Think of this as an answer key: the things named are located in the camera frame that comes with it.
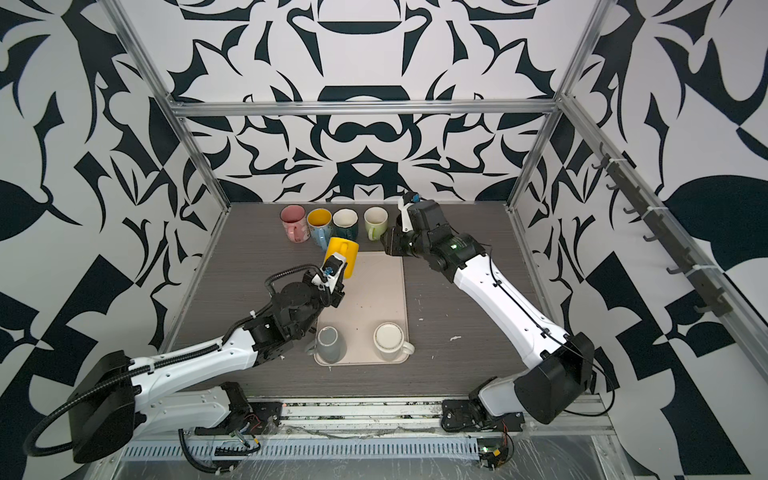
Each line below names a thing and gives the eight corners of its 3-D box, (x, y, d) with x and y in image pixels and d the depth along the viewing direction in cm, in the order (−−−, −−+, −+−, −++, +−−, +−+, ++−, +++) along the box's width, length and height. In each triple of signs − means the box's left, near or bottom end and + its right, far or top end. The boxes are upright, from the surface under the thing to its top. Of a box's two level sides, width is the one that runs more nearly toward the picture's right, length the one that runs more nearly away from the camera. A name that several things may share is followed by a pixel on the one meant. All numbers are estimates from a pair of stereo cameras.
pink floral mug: (291, 253, 107) (283, 233, 98) (286, 227, 114) (279, 206, 106) (313, 247, 108) (307, 228, 100) (307, 222, 116) (301, 202, 108)
